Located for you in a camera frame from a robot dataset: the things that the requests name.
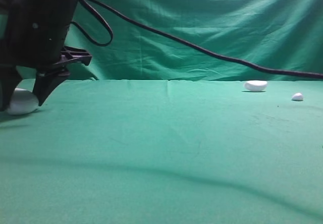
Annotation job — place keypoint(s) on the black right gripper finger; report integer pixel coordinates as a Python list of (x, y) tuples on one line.
[(47, 81)]

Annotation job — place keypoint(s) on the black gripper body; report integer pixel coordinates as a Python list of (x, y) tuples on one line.
[(35, 35)]

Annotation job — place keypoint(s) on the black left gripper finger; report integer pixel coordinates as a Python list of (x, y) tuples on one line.
[(10, 79)]

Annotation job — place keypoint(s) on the green table cloth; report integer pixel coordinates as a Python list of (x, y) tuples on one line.
[(165, 152)]

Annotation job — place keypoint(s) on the green backdrop cloth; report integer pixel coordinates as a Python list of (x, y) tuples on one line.
[(278, 34)]

